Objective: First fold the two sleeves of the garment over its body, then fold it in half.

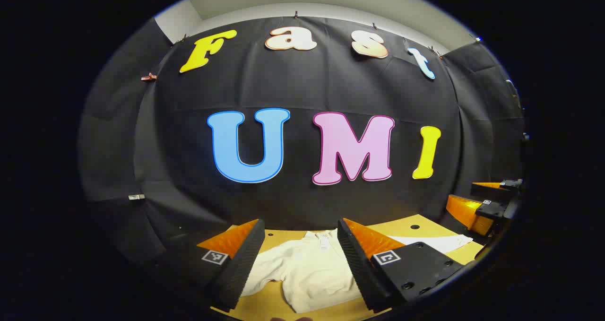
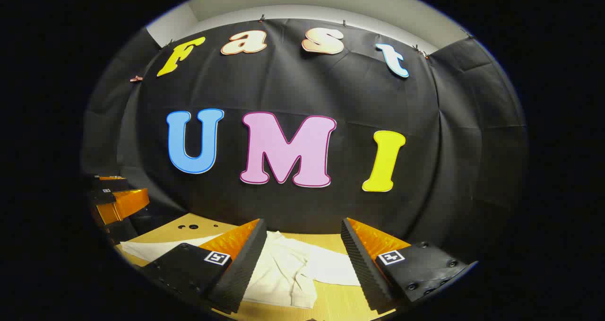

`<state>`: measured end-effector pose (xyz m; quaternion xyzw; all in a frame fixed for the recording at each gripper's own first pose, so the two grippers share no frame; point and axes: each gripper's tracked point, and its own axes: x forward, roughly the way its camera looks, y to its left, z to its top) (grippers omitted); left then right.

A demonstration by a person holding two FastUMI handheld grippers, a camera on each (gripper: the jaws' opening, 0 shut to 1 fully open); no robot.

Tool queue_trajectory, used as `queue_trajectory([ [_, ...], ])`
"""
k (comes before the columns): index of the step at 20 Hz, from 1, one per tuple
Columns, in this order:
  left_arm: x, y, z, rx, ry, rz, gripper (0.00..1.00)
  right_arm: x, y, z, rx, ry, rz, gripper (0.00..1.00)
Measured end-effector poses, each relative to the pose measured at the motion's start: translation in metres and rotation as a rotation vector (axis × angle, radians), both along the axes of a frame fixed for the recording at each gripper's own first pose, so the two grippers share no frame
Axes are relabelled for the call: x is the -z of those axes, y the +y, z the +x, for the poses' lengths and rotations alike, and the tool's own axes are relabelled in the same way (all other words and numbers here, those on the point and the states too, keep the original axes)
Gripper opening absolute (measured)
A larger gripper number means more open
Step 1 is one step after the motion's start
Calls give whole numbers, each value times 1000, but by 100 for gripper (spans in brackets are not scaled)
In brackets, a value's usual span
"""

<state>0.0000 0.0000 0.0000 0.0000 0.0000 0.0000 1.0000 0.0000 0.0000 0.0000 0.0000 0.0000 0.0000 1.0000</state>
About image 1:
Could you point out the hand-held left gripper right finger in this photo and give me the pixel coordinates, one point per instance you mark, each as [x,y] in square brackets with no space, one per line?
[359,269]

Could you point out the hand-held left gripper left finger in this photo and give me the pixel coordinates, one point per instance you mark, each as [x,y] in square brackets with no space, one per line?
[241,269]

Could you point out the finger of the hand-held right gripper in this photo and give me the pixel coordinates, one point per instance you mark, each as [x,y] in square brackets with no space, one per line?
[491,186]
[465,212]

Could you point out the cream white hoodie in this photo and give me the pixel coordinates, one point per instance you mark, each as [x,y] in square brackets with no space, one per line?
[307,273]

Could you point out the small white clip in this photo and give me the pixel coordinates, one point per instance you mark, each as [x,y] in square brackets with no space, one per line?
[136,196]

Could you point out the black backdrop cloth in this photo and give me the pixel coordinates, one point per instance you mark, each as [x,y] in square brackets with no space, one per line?
[302,84]

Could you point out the small orange clip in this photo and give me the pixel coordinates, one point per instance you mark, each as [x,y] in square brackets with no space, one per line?
[149,77]

